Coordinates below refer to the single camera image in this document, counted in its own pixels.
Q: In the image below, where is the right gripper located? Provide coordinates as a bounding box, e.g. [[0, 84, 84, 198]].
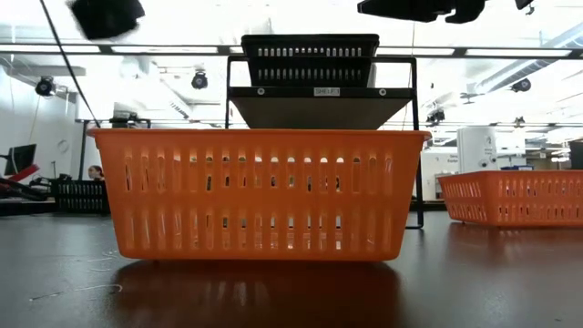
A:
[[357, 0, 487, 25]]

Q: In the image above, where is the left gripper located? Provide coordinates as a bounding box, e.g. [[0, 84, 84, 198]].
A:
[[67, 0, 146, 41]]

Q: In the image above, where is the black ceiling spotlight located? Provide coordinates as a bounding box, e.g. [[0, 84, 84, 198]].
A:
[[425, 108, 446, 127], [509, 77, 533, 94], [35, 76, 56, 97], [190, 71, 210, 91]]

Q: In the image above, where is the white tall cabinet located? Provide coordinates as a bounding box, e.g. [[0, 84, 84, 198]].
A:
[[456, 126, 498, 174]]

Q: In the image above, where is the black computer monitor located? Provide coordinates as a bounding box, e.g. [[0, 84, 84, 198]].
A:
[[4, 143, 37, 177]]

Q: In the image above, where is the orange slotted plastic basket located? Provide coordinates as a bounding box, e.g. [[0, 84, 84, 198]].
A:
[[437, 169, 583, 229], [87, 128, 433, 263]]

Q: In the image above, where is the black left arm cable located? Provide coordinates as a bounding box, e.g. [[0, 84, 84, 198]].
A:
[[38, 0, 101, 128]]

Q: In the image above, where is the wooden shelf black metal frame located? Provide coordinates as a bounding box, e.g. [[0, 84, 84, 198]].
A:
[[224, 54, 425, 231]]

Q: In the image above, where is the black background frame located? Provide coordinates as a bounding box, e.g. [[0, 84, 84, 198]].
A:
[[75, 112, 152, 182]]

